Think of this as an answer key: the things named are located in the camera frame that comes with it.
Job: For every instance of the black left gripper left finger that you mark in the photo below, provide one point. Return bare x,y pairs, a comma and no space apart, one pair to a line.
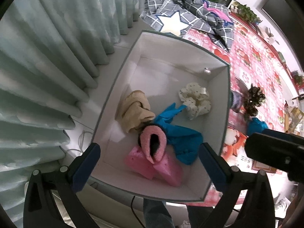
40,209

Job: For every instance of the leopard print scrunchie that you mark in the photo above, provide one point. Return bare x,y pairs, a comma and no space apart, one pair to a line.
253,99

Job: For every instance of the pink fuzzy sock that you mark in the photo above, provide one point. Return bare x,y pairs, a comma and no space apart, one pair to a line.
152,139

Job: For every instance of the pink strawberry tablecloth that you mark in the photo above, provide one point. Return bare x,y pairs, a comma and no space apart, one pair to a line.
252,61

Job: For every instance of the dark striped fuzzy sock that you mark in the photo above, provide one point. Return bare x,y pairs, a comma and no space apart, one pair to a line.
236,101

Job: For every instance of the pink sponge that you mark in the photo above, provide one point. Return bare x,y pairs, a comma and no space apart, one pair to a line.
167,168

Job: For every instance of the blue cloth garment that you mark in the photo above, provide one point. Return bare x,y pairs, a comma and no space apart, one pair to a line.
185,141

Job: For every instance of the grey plaid star blanket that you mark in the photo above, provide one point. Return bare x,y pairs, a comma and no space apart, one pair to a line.
177,17

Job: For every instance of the white dotted scrunchie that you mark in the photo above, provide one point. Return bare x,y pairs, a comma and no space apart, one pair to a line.
196,99

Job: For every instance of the printed cardboard box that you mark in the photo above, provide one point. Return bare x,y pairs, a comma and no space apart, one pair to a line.
234,153

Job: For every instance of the beige sock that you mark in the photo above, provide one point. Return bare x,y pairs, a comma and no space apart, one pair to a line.
134,112

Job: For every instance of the green curtain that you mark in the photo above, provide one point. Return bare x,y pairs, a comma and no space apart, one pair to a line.
50,53

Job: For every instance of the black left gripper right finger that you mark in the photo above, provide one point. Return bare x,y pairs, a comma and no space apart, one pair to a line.
258,207

